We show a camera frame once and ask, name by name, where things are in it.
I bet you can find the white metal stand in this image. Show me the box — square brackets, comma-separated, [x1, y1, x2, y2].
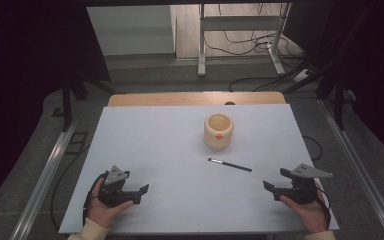
[197, 3, 292, 78]

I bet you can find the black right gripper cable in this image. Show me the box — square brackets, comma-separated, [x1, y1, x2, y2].
[314, 185, 332, 230]

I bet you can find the black floor cable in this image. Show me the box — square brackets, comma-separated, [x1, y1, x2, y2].
[301, 134, 325, 162]
[49, 145, 92, 232]

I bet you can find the cream cup with orange dot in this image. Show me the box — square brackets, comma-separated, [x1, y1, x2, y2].
[203, 112, 235, 151]

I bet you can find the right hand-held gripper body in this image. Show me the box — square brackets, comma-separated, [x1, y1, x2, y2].
[278, 163, 334, 205]

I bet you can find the person's left hand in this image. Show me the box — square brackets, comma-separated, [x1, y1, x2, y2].
[86, 179, 135, 230]

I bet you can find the black pen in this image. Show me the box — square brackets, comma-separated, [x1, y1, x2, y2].
[207, 157, 253, 173]

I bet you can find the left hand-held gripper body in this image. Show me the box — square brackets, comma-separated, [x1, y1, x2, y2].
[97, 165, 142, 208]

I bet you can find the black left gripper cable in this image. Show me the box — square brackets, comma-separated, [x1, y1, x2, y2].
[82, 171, 110, 227]

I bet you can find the grey cabinet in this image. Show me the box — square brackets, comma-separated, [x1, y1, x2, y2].
[86, 4, 177, 57]

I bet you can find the black metal stand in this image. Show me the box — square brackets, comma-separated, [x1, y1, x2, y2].
[283, 59, 358, 132]
[59, 71, 118, 133]

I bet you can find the metal floor rail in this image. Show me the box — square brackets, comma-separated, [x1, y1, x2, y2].
[317, 98, 384, 240]
[9, 117, 80, 240]

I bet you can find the black floor cables bundle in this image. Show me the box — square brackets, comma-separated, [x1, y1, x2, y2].
[203, 3, 311, 93]

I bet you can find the wooden table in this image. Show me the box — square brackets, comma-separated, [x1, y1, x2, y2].
[107, 91, 287, 108]

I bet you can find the person's right hand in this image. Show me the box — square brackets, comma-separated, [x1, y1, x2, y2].
[278, 181, 330, 235]

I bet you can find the white power strip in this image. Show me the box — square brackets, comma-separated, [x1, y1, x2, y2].
[292, 68, 312, 83]

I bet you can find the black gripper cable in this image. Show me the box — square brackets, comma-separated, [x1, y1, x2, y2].
[314, 185, 332, 230]
[82, 171, 110, 227]

